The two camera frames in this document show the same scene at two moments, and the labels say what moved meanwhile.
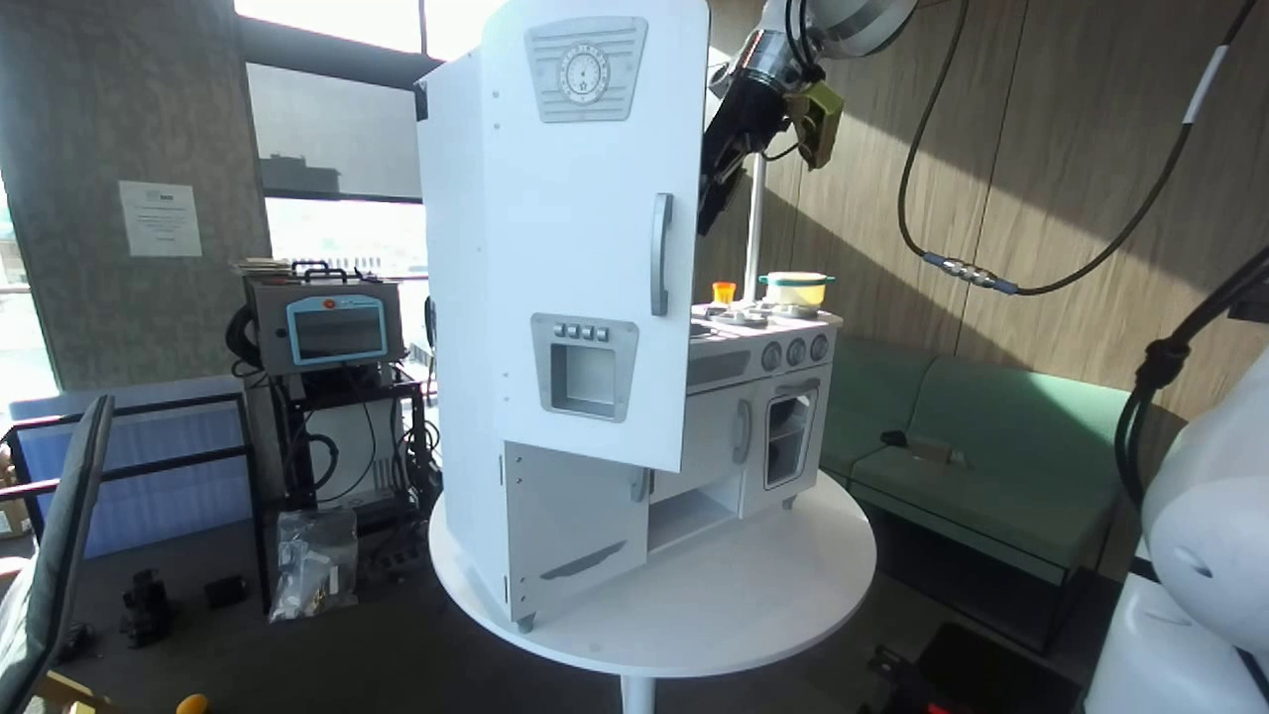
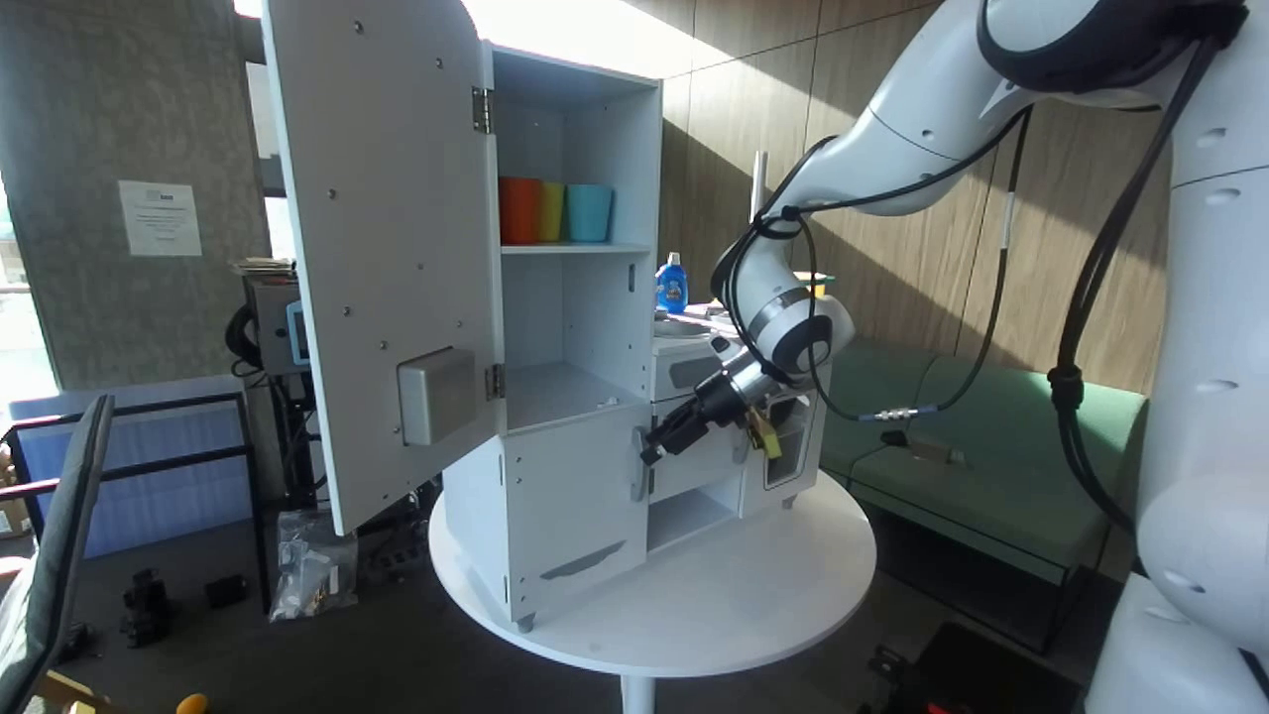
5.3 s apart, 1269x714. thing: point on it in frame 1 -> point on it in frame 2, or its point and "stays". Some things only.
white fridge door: [593, 144] -> [391, 135]
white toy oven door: [790, 436] stays
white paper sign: [161, 218] stays
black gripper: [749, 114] -> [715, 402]
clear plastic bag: [314, 566] stays
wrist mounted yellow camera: [819, 126] -> [767, 435]
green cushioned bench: [1011, 463] stays
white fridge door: [573, 526] stays
